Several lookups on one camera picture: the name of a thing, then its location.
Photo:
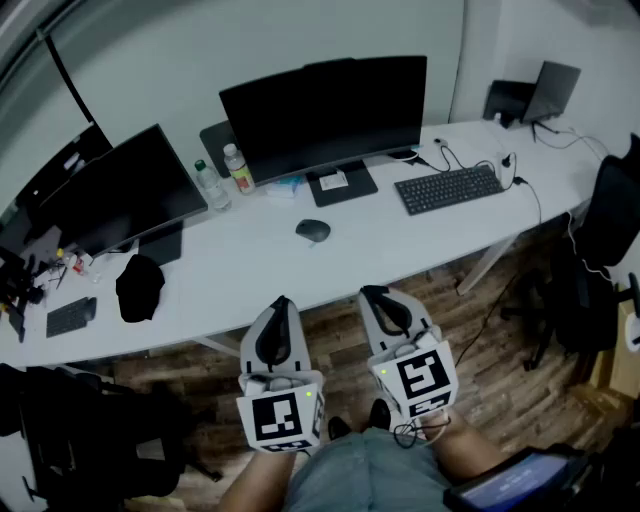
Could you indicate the person's right forearm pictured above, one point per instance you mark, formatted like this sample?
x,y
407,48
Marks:
x,y
465,450

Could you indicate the person's denim shorts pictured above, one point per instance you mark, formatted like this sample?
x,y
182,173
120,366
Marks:
x,y
365,475

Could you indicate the dark grey open laptop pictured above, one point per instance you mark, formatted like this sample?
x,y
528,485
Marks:
x,y
552,90

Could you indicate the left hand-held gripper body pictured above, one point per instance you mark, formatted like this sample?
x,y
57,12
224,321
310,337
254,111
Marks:
x,y
277,420

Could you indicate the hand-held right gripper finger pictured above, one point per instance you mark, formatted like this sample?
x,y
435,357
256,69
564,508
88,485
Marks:
x,y
371,322
412,312

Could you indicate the person's left forearm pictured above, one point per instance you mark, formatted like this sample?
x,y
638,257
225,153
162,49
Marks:
x,y
260,480

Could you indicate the red label bottle yellow cap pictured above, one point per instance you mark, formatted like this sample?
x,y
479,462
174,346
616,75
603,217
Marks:
x,y
79,266

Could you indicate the black computer keyboard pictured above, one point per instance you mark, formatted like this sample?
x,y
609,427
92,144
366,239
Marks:
x,y
447,190

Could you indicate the white power strip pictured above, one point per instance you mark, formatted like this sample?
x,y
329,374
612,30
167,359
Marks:
x,y
498,170

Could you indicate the cardboard box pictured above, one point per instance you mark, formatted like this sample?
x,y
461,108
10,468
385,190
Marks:
x,y
627,375

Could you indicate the dark grey rounded board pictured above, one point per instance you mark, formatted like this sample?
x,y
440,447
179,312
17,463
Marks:
x,y
215,147

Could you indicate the small grey round device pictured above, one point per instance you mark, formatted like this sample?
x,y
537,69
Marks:
x,y
440,142

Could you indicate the bottle with yellow red label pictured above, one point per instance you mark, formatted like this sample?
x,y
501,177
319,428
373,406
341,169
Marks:
x,y
241,172

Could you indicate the small black monitor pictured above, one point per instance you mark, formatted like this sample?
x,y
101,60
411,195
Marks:
x,y
75,155

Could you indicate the small grey keyboard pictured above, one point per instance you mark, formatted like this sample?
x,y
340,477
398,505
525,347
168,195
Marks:
x,y
67,317

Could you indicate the blue and white tissue pack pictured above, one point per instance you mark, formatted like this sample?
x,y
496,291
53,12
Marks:
x,y
282,191

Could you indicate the black pen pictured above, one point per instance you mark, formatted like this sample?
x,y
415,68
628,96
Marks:
x,y
61,279

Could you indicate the black monitor with grey stand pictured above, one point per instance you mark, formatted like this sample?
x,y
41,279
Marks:
x,y
125,190

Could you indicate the white paper card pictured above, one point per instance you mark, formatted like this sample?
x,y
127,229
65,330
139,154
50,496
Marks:
x,y
333,181

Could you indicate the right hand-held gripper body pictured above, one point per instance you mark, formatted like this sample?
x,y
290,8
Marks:
x,y
420,380

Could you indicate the person's black shoe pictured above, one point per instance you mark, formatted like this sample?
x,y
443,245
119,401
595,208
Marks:
x,y
338,428
380,414

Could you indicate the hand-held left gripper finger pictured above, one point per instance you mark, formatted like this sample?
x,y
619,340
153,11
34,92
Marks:
x,y
249,350
301,350

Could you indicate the black office chair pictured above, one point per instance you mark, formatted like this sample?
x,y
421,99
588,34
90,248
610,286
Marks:
x,y
90,440
605,215

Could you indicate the white desk leg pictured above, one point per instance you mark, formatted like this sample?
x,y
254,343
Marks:
x,y
217,345
487,265

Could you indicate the clear bottle with green cap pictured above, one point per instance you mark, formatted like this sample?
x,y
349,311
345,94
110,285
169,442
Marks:
x,y
214,187

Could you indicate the large black monitor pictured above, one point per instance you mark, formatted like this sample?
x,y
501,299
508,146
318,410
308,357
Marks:
x,y
325,115

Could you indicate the black clamp tool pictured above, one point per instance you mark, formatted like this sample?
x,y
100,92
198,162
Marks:
x,y
17,290

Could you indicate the black tablet with blue screen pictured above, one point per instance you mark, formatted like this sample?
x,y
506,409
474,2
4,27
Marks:
x,y
515,482

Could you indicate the black cloth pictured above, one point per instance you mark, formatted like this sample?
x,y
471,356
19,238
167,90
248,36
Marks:
x,y
140,290

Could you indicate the dark grey computer mouse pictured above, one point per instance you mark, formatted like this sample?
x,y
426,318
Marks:
x,y
312,231

